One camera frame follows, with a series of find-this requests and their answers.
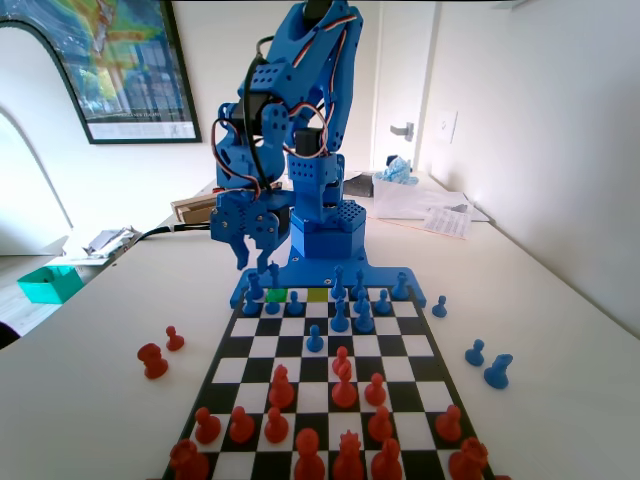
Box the white light switch plate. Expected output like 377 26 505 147
439 110 459 145

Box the white arched panel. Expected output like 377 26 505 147
0 19 94 256

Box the black framed map poster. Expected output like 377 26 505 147
0 0 204 146

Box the white door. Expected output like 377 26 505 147
369 0 444 174

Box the black power cable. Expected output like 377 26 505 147
135 222 214 242

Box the blue white crumpled cloth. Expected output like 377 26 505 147
374 154 419 186

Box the black camera cable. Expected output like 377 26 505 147
243 37 276 194

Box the tricolour servo wire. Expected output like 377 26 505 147
212 118 262 202

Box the printed paper sheet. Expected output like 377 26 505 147
423 207 471 240

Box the blue arm base plate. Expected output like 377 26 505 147
228 248 429 309

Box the black white chessboard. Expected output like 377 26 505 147
162 284 499 480

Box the long cardboard box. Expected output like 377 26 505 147
170 194 221 225

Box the teal open box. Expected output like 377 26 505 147
17 265 84 305

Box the red chess queen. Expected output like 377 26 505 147
331 430 365 480

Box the crumpled grey white wrapper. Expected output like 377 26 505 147
82 224 144 260

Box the red chess bishop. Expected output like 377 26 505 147
369 437 404 480
267 364 296 409

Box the red chess rook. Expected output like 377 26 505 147
168 438 211 480
447 437 490 480

